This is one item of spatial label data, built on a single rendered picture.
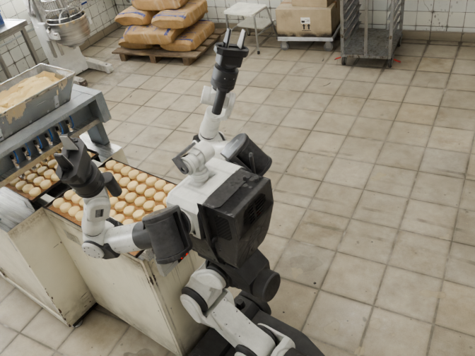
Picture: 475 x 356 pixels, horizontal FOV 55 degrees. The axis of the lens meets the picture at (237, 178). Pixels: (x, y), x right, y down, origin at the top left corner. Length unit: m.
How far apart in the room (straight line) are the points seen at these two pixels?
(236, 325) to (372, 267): 1.01
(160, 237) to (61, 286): 1.32
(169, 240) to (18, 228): 1.10
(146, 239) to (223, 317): 0.80
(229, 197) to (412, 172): 2.21
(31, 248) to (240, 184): 1.28
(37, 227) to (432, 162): 2.61
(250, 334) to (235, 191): 0.88
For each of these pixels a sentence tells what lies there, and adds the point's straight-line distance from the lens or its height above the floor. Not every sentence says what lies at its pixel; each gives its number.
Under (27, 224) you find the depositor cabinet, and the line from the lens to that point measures 2.35.
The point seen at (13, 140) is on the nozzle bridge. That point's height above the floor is 1.18.
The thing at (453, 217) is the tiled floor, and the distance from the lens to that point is 3.14.
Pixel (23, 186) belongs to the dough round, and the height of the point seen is 0.92.
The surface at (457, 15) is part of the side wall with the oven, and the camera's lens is 5.26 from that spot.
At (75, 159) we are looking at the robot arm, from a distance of 1.22.
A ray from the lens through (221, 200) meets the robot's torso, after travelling 1.39.
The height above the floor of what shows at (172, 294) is 0.54.
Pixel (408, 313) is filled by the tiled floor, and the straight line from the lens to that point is 2.63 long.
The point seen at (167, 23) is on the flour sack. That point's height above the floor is 0.47.
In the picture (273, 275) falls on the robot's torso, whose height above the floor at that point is 0.86.
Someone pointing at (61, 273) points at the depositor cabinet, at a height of 0.43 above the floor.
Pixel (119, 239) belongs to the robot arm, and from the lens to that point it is 1.50.
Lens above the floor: 2.14
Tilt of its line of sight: 38 degrees down
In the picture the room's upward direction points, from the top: 11 degrees counter-clockwise
